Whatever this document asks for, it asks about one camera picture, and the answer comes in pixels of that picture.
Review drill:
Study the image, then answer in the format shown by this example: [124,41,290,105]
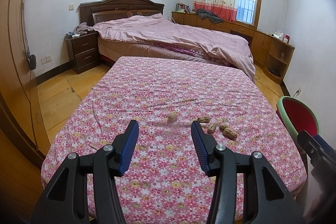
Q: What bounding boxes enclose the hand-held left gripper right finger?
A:
[191,120,306,224]

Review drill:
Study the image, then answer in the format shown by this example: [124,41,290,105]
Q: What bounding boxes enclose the row of books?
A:
[176,3,191,14]

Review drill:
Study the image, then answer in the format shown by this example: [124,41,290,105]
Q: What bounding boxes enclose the pink checked quilt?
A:
[92,13,256,81]

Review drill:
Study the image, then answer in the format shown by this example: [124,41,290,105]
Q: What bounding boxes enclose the pink crumpled cloth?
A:
[73,22,95,35]

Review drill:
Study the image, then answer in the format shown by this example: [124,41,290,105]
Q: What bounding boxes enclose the grey crumpled clothes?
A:
[196,8,224,24]

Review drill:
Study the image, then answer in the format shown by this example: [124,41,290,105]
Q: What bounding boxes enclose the black plugged charger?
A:
[28,54,37,71]

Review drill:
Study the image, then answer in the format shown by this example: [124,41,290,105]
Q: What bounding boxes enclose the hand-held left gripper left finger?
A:
[29,120,139,224]

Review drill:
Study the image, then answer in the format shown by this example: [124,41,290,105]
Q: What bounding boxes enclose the wooden corner shelf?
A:
[264,36,295,86]

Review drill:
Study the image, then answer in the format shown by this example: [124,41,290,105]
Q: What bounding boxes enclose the green rimmed red trash bin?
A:
[277,96,321,139]

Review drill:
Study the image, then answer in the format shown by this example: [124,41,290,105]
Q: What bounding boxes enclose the pink floral bed sheet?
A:
[41,56,307,222]

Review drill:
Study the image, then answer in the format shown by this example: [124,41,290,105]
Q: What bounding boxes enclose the dark wooden nightstand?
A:
[65,30,100,75]

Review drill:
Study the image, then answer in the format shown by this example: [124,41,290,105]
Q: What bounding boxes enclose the black charger cable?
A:
[24,30,40,144]

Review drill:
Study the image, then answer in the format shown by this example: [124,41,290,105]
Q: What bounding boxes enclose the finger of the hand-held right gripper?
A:
[297,130,319,159]
[314,134,336,161]

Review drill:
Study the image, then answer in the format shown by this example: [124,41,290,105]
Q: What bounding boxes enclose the wooden desk cabinet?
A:
[172,11,273,67]

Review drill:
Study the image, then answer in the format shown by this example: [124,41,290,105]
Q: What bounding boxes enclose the wooden wardrobe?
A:
[0,0,49,170]

